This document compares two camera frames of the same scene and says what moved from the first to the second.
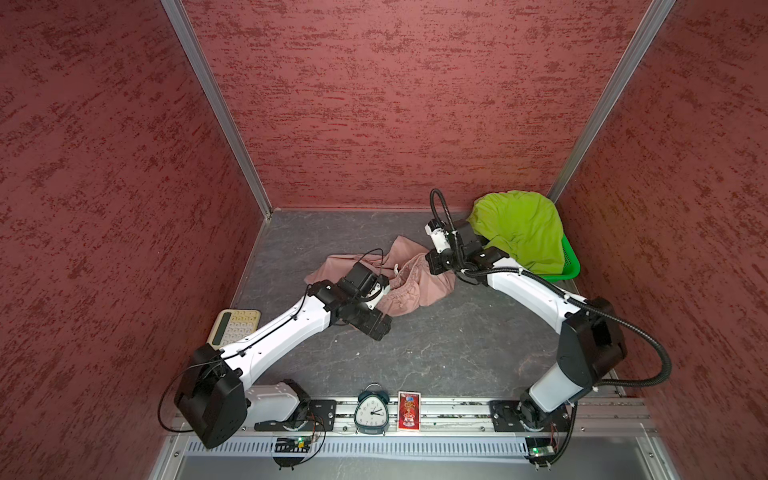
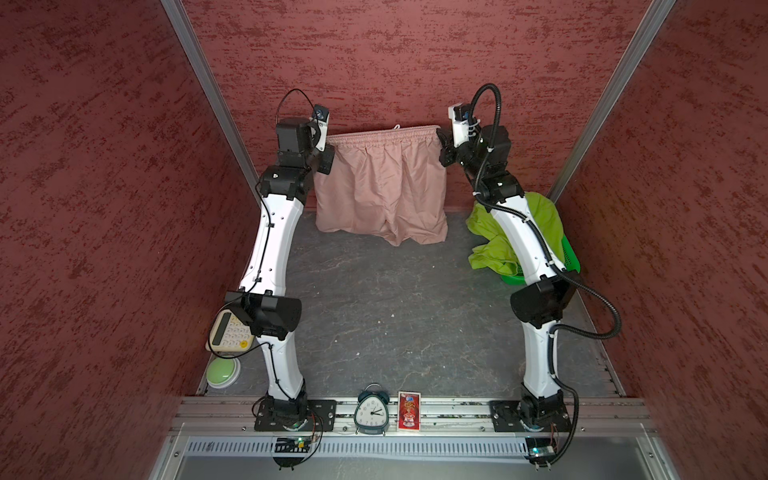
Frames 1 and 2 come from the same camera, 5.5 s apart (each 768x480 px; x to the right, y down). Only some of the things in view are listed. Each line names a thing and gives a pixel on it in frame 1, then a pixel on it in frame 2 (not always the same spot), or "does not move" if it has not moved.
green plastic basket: x=572 y=266 does not move
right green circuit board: x=541 y=450 does not move
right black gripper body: x=449 y=259 -> x=470 y=156
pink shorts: x=411 y=284 -> x=387 y=184
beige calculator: x=231 y=325 does not move
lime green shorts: x=525 y=226 does not move
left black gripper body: x=365 y=318 -> x=319 y=161
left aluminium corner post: x=184 y=31 does not move
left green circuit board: x=292 y=445 does not move
